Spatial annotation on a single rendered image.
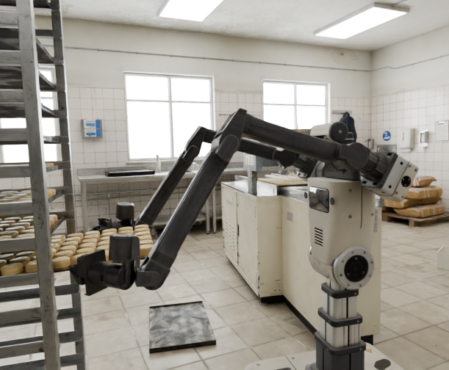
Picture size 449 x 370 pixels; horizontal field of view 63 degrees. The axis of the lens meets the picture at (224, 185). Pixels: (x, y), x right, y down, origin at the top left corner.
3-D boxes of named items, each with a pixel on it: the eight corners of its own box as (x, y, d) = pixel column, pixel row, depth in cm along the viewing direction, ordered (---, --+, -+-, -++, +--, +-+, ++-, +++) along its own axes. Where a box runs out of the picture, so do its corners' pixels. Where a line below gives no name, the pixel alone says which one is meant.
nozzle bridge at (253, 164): (244, 191, 293) (242, 149, 290) (326, 187, 308) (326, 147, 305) (256, 196, 261) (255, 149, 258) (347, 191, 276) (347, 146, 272)
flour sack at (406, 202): (365, 204, 596) (365, 193, 594) (382, 201, 615) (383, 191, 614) (405, 209, 533) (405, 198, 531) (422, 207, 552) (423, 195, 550)
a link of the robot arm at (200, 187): (245, 142, 93) (230, 147, 103) (225, 129, 91) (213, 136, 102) (159, 296, 84) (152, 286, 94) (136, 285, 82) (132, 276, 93)
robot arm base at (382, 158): (379, 153, 117) (363, 186, 117) (361, 142, 115) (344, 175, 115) (399, 153, 109) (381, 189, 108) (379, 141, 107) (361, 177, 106)
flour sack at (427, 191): (417, 200, 519) (417, 189, 518) (390, 197, 556) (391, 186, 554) (446, 196, 554) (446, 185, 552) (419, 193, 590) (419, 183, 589)
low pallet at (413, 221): (356, 215, 621) (356, 208, 620) (389, 211, 656) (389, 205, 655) (420, 228, 513) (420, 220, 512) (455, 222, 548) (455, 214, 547)
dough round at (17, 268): (-4, 277, 93) (-5, 269, 92) (11, 269, 98) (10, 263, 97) (14, 276, 92) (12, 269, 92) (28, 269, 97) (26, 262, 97)
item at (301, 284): (281, 305, 274) (280, 187, 265) (323, 300, 281) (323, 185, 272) (327, 356, 205) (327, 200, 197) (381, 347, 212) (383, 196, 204)
